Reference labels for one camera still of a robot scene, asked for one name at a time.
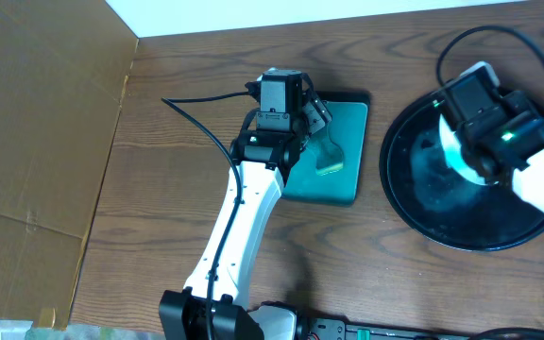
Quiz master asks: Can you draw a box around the mint plate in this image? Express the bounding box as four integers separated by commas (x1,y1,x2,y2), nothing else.
438,115,488,186

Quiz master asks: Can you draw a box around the green yellow sponge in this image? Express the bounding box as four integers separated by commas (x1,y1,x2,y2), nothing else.
308,126,344,176

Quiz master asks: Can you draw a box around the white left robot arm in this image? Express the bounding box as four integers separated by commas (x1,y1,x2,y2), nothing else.
159,69,330,339

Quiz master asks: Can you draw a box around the green rectangular water tray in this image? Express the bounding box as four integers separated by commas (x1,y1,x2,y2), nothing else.
282,92,371,206

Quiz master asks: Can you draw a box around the black round tray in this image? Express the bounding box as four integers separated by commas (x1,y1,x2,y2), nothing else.
379,93,544,251

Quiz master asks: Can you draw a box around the brown cardboard panel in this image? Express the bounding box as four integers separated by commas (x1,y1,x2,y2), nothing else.
0,0,138,330

